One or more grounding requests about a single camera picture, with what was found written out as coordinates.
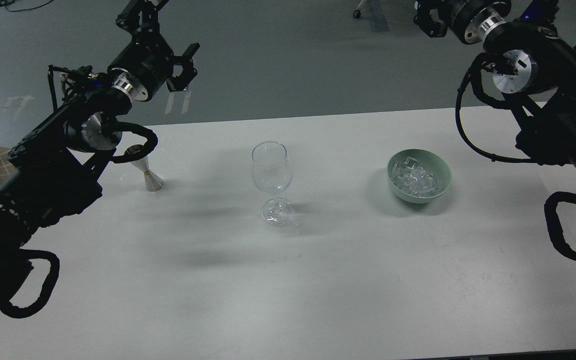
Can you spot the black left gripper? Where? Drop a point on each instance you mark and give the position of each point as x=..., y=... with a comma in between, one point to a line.
x=142, y=68

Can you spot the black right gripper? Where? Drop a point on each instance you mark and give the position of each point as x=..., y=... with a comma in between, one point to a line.
x=469, y=20

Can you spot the steel double jigger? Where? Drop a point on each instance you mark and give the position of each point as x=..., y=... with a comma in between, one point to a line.
x=152, y=181

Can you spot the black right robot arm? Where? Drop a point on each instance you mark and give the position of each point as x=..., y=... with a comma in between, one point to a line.
x=526, y=68

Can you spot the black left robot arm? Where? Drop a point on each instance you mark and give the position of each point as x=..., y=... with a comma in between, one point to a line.
x=57, y=166

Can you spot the pile of ice cubes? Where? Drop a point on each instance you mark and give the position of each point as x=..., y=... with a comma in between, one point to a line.
x=413, y=179

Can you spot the clear wine glass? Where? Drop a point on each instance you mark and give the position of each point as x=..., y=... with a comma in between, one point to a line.
x=272, y=174

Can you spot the chair caster wheel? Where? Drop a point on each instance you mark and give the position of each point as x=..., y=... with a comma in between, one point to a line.
x=357, y=13

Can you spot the green bowl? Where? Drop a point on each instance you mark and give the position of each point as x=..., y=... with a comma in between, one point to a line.
x=431, y=162

